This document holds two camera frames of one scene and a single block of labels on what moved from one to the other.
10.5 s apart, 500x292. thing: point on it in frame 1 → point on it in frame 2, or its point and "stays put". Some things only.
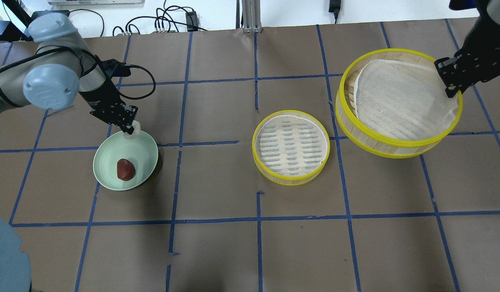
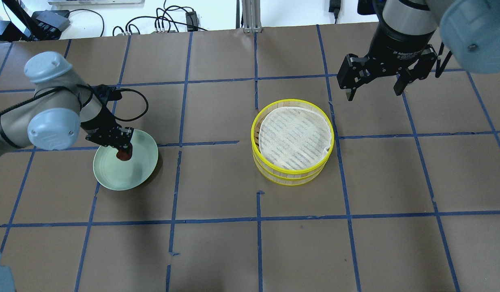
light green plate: x=142 y=152 stays put
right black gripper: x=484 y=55 → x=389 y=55
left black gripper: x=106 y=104 → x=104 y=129
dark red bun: x=125 y=170 → x=125 y=154
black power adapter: x=192 y=21 stays put
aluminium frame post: x=251 y=16 stays put
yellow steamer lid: x=352 y=130 → x=261 y=114
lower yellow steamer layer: x=299 y=179 stays put
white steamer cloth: x=401 y=99 → x=293 y=138
